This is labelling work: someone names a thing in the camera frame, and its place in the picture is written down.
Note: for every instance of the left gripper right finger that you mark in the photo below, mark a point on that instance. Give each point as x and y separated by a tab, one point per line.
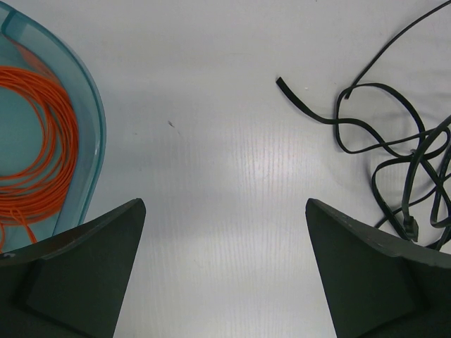
376	284

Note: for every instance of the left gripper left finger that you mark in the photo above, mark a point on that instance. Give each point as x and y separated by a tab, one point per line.
72	284

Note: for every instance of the teal transparent plastic tray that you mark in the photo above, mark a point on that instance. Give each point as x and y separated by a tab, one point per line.
27	44

